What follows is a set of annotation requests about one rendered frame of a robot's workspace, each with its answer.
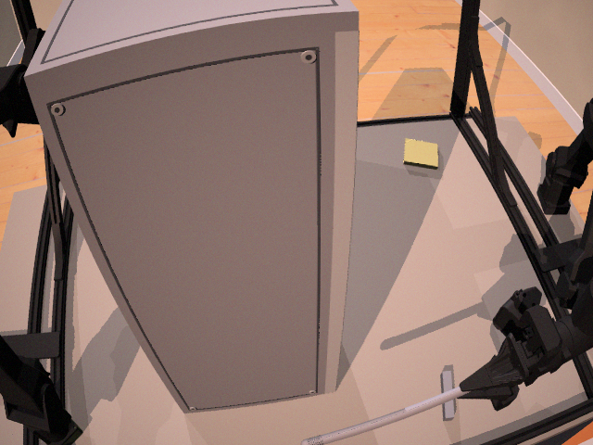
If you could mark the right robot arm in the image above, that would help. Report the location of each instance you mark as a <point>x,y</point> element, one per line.
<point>28,392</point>

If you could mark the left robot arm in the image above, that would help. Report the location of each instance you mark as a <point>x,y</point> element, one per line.
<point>568,164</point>

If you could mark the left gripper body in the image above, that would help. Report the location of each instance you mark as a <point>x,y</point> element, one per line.
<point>532,351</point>

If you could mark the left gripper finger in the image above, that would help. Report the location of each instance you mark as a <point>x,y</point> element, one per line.
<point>508,368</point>
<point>492,394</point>

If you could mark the pale yellow flat block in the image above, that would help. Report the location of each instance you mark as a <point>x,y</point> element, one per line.
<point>421,154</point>

